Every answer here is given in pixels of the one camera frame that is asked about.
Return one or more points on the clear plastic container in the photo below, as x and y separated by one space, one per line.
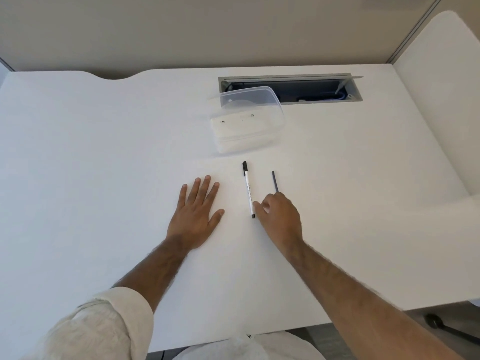
240 134

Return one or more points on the person's right thumb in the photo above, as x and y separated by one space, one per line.
258 211

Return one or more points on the person's left middle finger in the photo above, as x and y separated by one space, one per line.
204 189

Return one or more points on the person's left thumb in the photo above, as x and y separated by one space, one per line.
216 218

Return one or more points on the person's right hand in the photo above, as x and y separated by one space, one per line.
282 221

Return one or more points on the person's left forearm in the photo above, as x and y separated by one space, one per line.
157 271

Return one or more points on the person's left hand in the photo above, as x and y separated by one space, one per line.
193 217

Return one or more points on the white shirt sleeve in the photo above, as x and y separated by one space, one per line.
101 328

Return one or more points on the person's right forearm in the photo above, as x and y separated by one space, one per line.
348 299

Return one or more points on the white shirt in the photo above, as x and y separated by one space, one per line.
251 348

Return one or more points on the clear plastic container lid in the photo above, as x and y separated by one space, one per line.
253 103

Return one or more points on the black chair base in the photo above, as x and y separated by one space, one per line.
446 326

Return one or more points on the person's left little finger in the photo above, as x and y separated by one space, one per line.
182 196

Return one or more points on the dark grey thin stick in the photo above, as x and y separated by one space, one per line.
275 181

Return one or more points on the white pen with black cap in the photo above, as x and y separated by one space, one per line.
247 187

